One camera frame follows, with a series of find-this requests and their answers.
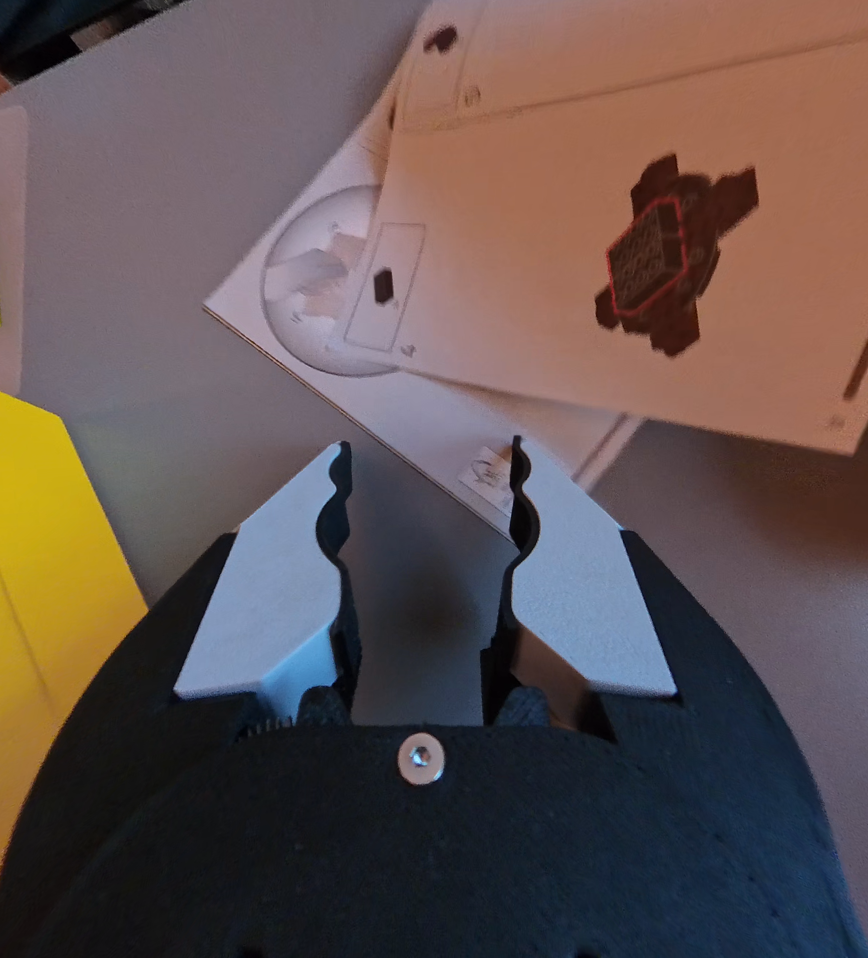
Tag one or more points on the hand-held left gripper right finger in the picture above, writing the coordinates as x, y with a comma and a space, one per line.
591, 599

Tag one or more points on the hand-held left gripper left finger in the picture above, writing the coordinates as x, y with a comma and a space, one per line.
269, 599

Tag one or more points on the yellow plastic bin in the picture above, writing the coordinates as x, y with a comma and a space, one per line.
22, 599

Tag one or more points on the instruction booklet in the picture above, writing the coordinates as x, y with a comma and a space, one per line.
553, 224

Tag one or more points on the grey desk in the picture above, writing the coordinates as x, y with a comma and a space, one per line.
164, 224

